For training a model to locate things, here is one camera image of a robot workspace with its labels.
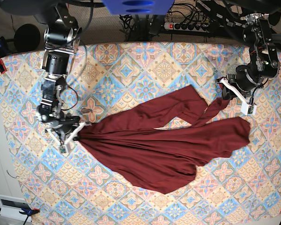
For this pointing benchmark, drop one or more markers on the blue orange clamp lower left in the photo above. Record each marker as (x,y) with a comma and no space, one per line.
(28,212)

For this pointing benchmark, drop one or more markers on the black round stool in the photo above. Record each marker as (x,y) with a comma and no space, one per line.
(27,38)

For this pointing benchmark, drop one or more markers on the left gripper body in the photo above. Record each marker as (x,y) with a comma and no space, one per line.
(247,78)

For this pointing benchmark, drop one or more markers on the patterned tile tablecloth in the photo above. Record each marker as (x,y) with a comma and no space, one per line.
(109,78)

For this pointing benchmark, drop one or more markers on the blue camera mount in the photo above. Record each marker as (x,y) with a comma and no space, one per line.
(138,7)

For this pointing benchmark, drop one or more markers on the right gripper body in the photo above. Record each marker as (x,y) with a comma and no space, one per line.
(66,128)

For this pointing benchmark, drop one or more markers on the dark red t-shirt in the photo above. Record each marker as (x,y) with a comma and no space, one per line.
(158,145)

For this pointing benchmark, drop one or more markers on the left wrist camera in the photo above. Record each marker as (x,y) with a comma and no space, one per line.
(247,109)

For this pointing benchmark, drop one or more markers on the white power strip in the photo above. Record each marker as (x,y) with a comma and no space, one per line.
(196,27)

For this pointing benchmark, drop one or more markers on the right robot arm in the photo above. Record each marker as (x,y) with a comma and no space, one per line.
(61,39)

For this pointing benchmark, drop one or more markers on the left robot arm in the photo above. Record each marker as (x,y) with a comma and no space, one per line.
(264,63)

